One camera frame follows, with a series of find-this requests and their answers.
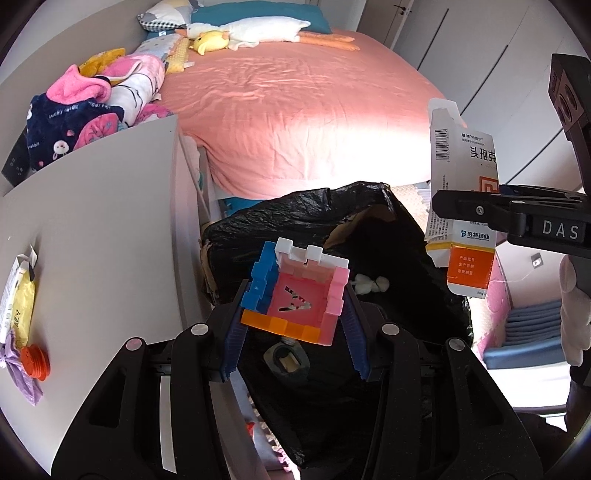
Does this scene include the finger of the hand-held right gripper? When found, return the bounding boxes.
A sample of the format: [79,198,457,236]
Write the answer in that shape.
[498,184,587,200]
[431,189,529,238]

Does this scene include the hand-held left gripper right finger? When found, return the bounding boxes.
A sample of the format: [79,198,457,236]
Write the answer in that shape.
[344,286,543,480]

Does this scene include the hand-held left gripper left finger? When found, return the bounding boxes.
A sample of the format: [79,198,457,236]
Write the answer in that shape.
[53,281,273,480]

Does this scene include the white and orange medicine box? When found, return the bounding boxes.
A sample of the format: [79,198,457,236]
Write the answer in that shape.
[424,98,502,300]

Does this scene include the white tissue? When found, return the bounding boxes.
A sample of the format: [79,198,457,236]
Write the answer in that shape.
[353,273,391,294]

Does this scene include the colourful block toy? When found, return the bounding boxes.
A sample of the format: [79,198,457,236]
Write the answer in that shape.
[240,237,350,347]

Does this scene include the black trash bag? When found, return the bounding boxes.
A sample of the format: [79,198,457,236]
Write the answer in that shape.
[199,181,474,467]

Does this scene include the stack of blue folded cloths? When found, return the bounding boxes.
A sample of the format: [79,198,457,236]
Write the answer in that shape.
[482,300,568,370]

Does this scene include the white wardrobe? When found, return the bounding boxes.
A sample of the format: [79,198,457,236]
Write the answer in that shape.
[351,0,591,195]

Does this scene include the orange bottle cap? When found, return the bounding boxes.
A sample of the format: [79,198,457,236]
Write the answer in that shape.
[21,345,49,379]

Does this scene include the pink bed sheet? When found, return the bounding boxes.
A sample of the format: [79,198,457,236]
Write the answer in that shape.
[157,30,467,201]

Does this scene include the yellow packet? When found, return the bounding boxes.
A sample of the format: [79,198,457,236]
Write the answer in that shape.
[7,277,38,349]

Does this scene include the purple plastic bag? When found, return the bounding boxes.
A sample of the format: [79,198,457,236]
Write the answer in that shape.
[0,342,44,407]

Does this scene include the pile of clothes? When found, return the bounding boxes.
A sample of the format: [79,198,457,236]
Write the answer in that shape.
[25,92,174,169]

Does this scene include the white cartoon printed blanket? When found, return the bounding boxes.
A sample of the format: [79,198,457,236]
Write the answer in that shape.
[104,53,167,127]

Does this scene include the white goose plush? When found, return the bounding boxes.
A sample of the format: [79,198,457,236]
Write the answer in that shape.
[175,16,361,54]

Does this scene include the teal pillow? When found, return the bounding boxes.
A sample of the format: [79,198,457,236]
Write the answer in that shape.
[189,0,333,35]

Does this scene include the yellow dotted cushion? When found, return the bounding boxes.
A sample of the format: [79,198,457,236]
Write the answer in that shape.
[164,39,195,75]

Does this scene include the pink fleece cloth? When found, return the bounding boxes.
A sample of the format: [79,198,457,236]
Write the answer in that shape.
[46,65,114,104]

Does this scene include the yellow duck plush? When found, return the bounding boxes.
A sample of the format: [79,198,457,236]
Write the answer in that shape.
[191,30,232,56]

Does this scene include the light patterned pillow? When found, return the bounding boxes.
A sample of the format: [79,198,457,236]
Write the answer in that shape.
[134,34,185,65]

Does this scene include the yellow cloth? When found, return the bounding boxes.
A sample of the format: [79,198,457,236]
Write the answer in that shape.
[78,47,126,77]

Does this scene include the checked patchwork pillow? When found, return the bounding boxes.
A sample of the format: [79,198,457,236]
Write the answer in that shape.
[137,0,204,33]

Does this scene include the grey ring-shaped object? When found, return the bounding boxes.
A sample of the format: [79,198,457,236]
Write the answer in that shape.
[263,342,309,377]

